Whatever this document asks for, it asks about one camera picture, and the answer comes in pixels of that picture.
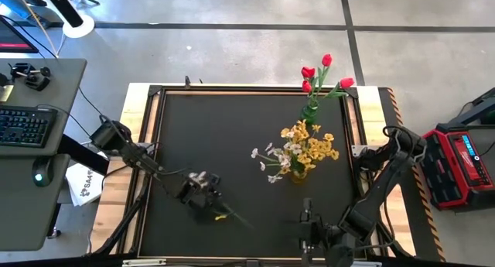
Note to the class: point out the yellow artificial flower bunch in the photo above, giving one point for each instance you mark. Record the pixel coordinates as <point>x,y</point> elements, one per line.
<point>299,134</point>
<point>325,149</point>

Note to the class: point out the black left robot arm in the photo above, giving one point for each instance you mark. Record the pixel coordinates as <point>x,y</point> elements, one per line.
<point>143,162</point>

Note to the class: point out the black clamp mount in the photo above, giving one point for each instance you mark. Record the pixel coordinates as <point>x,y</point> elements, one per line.
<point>36,81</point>

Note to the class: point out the green glass vase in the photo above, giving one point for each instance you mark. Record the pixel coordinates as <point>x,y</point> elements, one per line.
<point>309,115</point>

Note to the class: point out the hazard-striped black floor mat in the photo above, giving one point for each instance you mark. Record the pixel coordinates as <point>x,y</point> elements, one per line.
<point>421,228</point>

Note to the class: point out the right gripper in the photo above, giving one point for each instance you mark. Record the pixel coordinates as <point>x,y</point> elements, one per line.
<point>319,236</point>

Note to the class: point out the black equipment stand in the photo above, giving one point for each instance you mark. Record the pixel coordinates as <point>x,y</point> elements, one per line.
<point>479,106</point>

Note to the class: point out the white printed paper bag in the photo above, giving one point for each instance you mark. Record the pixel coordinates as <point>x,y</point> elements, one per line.
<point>83,185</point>

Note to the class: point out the white round stand base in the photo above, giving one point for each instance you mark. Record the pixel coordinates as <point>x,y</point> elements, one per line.
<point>87,29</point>

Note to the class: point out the black computer keyboard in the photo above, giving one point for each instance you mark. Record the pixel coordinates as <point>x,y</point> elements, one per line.
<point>27,125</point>

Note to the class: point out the grey desk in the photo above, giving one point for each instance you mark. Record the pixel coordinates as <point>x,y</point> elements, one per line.
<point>23,205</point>

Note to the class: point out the black computer mouse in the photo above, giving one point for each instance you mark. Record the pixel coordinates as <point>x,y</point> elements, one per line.
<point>42,172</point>

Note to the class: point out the yellow glass vase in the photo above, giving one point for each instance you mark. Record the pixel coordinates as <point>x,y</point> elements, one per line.
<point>298,179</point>

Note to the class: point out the loose yellow blossom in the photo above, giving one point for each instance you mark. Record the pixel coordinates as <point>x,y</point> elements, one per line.
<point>221,217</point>

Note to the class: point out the silver mounting plate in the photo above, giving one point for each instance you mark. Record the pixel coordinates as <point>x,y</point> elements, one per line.
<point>357,150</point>

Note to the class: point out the white artificial flower bunch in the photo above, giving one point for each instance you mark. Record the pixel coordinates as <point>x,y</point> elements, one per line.
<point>254,153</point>
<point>201,176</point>

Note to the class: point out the black table mat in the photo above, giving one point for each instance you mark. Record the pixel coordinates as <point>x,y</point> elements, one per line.
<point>212,135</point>

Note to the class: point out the black aluminium table frame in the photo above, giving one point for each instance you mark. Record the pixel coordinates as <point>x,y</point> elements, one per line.
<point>154,90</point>

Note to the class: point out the red artificial tulip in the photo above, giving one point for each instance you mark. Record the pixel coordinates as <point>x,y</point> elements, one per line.
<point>327,60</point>
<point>306,86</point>
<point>347,82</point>
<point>308,72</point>

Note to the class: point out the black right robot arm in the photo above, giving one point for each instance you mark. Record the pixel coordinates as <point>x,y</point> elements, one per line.
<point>386,185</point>

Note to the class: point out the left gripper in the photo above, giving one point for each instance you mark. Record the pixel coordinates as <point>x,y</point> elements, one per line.
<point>197,193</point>

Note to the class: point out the black frame clamp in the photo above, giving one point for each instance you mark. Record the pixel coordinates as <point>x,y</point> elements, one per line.
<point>187,82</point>

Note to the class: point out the black desk monitor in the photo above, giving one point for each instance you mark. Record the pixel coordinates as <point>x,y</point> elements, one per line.
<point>13,36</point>

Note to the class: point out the black stand column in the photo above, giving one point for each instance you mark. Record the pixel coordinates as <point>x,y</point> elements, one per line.
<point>63,7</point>

